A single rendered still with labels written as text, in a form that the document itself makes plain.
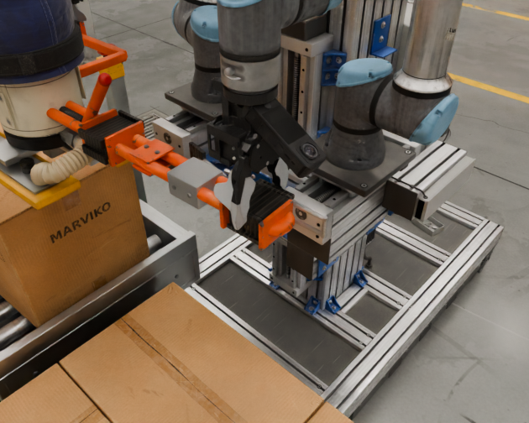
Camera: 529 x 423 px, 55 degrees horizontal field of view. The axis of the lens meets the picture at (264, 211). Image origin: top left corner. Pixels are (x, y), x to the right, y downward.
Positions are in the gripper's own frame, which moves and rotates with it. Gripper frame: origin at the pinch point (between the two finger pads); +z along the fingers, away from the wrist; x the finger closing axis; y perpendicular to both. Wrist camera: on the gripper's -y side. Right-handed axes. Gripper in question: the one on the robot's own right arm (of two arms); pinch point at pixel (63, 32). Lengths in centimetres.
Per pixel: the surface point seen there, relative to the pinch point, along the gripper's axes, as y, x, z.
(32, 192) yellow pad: 44, -39, 11
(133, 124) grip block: 59, -24, -3
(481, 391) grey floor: 125, 61, 122
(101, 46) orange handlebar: 18.1, -1.0, -0.9
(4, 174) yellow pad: 33, -39, 11
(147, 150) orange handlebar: 66, -27, -2
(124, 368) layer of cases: 50, -34, 68
